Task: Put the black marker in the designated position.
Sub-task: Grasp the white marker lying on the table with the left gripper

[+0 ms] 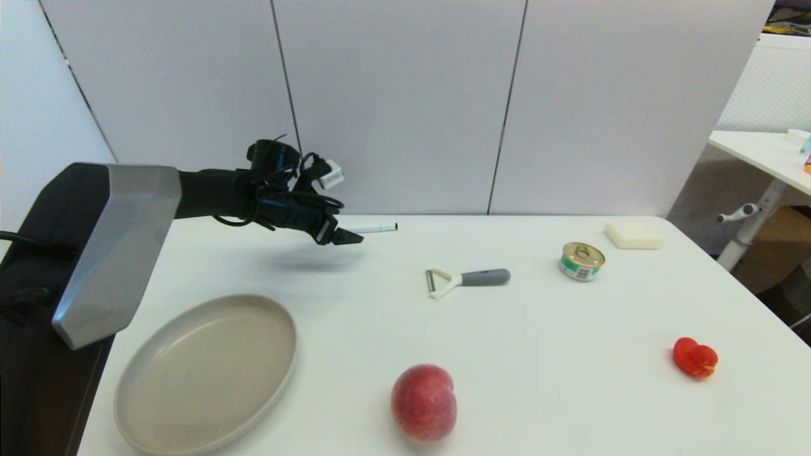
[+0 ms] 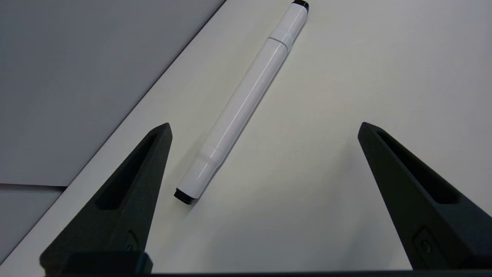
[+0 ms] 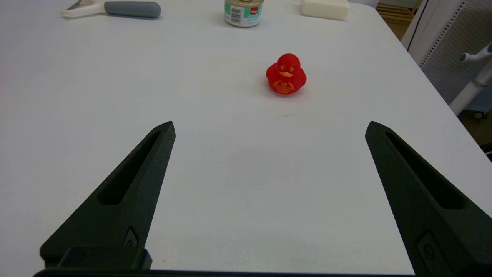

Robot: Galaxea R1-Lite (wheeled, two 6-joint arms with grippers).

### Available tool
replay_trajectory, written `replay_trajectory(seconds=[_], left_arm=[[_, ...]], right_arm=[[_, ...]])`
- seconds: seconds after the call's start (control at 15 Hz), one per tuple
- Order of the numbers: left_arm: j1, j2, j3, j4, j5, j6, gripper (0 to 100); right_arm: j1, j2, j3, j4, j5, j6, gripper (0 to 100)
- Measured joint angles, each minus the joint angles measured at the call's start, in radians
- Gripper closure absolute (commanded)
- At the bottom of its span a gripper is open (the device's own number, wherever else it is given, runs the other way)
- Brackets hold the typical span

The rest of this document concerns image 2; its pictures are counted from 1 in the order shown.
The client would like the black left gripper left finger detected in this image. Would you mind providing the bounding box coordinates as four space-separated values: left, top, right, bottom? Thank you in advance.
40 123 173 270

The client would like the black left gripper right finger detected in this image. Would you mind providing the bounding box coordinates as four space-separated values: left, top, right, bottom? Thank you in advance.
358 122 492 270

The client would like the white marker with black caps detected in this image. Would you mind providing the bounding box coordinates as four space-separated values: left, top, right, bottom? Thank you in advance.
174 0 309 205

